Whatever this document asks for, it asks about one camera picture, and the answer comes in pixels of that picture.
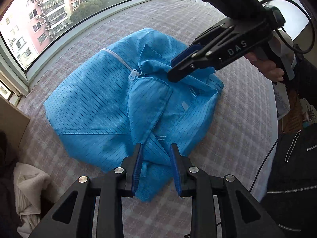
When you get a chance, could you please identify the beige knit sweater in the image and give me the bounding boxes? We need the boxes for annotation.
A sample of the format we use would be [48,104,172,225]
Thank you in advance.
[12,162,52,238]

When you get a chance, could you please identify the person's right forearm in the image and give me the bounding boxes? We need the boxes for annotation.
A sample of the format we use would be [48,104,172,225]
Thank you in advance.
[272,28,301,82]

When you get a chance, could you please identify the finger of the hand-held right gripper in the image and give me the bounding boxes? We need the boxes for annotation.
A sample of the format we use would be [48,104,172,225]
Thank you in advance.
[171,23,233,67]
[167,33,231,82]

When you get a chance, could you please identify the white window frame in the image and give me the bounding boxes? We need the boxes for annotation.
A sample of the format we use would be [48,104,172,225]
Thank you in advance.
[0,0,190,98]

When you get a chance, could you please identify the person's black jacket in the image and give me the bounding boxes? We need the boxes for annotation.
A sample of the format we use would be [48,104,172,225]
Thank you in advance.
[266,126,317,238]

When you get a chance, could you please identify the black garment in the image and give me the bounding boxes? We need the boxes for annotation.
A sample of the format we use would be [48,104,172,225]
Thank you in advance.
[0,131,20,238]

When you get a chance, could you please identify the large wooden board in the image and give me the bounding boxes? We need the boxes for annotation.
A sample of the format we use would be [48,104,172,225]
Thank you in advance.
[0,95,31,145]

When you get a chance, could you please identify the blue striped jacket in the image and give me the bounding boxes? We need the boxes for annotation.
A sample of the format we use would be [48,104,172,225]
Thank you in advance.
[43,28,224,202]

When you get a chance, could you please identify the green trees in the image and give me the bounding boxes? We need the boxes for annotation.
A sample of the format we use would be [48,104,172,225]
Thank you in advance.
[69,0,140,23]

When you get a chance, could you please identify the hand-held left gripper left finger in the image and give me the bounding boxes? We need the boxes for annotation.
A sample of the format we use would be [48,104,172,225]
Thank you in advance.
[29,142,144,238]

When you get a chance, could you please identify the white lace cloth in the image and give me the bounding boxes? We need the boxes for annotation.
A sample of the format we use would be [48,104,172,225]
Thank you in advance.
[272,82,291,120]

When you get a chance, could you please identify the pink apartment building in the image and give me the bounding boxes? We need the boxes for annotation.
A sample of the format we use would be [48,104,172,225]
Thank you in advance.
[0,0,141,70]

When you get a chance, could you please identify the pink plaid cloth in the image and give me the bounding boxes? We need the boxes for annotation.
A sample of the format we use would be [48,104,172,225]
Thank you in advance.
[17,0,280,238]

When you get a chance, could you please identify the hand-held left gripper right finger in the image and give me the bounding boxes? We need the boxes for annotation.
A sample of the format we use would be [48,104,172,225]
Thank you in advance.
[170,143,289,238]

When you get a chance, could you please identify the black cable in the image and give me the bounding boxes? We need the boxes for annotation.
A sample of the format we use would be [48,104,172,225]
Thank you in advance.
[260,0,315,54]
[215,139,279,227]

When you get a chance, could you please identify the person's right hand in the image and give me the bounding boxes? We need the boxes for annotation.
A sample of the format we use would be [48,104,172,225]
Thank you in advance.
[244,50,286,82]

